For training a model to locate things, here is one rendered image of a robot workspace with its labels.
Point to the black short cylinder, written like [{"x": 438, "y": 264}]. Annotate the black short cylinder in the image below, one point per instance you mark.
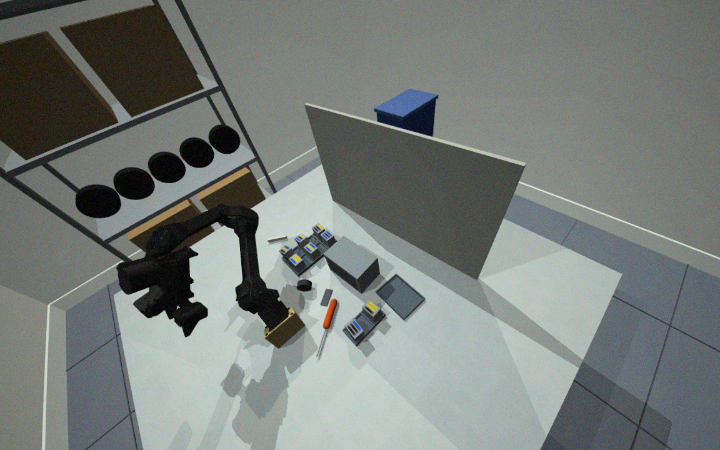
[{"x": 304, "y": 285}]

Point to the orange-handled screwdriver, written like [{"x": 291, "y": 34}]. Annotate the orange-handled screwdriver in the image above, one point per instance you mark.
[{"x": 327, "y": 320}]

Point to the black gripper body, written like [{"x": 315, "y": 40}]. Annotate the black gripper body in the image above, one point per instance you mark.
[{"x": 188, "y": 312}]

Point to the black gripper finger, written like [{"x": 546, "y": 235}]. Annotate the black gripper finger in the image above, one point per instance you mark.
[
  {"x": 170, "y": 310},
  {"x": 189, "y": 329}
]

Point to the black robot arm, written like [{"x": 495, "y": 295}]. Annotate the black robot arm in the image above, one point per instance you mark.
[{"x": 251, "y": 295}]

